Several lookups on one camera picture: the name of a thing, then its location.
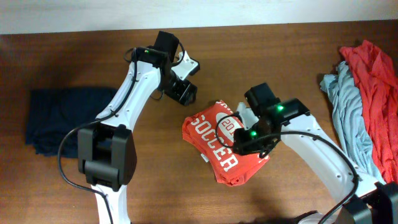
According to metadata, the orange FRAM t-shirt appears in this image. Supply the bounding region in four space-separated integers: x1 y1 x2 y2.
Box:
182 100 269 187

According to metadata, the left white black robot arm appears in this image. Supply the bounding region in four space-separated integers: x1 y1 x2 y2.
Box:
78 31 200 223

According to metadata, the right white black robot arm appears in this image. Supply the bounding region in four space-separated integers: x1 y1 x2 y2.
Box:
232 83 397 224

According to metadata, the light blue grey shirt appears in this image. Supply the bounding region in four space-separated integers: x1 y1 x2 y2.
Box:
320 61 386 184

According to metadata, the dark navy folded shirt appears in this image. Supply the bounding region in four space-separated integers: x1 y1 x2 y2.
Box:
25 86 117 156

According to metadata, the red mesh shirt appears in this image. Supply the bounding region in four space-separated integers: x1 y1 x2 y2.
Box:
340 40 397 183

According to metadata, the right black cable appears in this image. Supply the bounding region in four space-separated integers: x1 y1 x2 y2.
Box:
214 113 360 224

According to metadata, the black cable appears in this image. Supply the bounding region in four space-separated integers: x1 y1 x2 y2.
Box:
57 42 187 224
214 113 360 224

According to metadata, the left black cable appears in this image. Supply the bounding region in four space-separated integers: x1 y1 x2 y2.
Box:
57 42 187 224

